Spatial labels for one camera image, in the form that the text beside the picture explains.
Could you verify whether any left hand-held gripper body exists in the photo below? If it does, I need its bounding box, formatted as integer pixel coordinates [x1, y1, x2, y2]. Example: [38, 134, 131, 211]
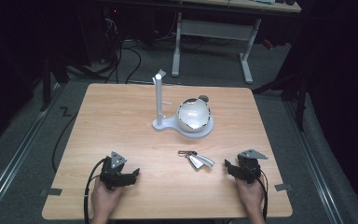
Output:
[99, 151, 129, 191]

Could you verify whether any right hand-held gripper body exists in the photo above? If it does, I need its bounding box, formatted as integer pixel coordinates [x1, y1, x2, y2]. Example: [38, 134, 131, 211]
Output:
[236, 148, 269, 185]

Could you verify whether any person's right hand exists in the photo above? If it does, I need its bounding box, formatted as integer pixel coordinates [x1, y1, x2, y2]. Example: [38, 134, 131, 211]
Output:
[235, 174, 267, 224]

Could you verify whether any person's left hand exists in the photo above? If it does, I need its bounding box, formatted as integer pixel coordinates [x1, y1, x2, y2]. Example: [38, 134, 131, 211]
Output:
[90, 177, 126, 224]

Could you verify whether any silver key bunch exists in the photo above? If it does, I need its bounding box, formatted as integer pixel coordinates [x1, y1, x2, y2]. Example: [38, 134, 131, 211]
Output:
[177, 149, 215, 172]

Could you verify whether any grey tape piece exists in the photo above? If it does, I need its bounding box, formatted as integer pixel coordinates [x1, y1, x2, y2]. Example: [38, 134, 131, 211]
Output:
[274, 183, 294, 192]
[39, 188, 63, 197]

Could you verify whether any white bowl with dark rim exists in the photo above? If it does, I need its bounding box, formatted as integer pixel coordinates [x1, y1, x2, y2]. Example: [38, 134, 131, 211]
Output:
[175, 97, 213, 134]

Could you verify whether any white stand with pole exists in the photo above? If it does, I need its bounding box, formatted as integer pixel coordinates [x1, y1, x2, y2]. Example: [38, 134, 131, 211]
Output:
[151, 68, 215, 140]

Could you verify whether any black metal stand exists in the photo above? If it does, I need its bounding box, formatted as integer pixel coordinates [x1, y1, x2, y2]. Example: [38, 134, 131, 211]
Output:
[251, 62, 311, 133]
[38, 54, 71, 113]

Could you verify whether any white-legged wooden desk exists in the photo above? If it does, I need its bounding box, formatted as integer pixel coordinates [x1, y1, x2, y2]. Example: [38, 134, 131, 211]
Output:
[170, 0, 303, 85]

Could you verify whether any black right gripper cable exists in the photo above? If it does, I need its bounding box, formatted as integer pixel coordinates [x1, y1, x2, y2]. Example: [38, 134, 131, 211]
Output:
[258, 169, 269, 222]

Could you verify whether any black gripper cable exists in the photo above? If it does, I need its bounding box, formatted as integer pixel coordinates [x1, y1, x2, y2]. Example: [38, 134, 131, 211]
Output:
[83, 158, 108, 224]
[258, 169, 269, 222]

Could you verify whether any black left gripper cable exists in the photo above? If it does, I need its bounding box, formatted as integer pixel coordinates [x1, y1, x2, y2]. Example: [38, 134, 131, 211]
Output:
[83, 158, 108, 224]

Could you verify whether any metal floor rail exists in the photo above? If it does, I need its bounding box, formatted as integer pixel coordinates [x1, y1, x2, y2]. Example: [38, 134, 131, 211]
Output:
[0, 81, 63, 218]
[282, 99, 346, 224]

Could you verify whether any black floor cable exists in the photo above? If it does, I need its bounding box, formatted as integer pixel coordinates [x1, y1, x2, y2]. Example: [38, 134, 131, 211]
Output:
[51, 112, 79, 174]

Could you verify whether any bundle of black cables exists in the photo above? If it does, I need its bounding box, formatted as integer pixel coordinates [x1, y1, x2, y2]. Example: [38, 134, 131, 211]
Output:
[99, 8, 143, 86]

